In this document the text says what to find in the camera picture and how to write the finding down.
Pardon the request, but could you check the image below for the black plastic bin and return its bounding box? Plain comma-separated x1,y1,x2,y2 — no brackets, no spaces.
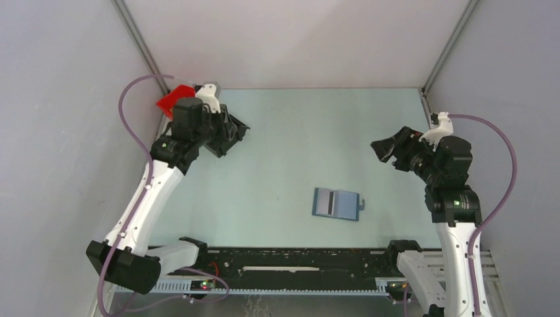
204,112,250,158

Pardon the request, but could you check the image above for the grey slotted cable duct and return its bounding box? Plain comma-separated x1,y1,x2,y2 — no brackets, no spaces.
114,279,390,297

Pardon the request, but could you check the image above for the blue card holder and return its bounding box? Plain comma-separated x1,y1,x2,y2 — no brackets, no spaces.
312,188,366,221

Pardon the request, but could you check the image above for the red plastic bin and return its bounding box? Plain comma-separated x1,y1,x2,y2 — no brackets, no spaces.
156,85,195,120

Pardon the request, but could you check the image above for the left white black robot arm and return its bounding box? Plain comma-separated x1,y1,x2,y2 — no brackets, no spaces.
86,97,237,295

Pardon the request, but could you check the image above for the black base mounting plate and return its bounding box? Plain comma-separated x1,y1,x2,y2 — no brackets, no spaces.
194,240,423,290

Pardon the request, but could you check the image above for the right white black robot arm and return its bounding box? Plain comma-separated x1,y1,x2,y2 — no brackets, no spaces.
370,127,491,316

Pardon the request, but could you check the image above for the white striped card in holder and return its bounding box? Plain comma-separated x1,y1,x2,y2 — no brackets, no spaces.
315,188,335,217

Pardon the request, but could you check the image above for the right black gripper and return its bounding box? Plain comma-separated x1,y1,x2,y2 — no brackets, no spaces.
370,124,441,184

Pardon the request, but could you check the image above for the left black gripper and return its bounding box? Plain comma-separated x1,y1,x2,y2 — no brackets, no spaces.
193,104,237,147

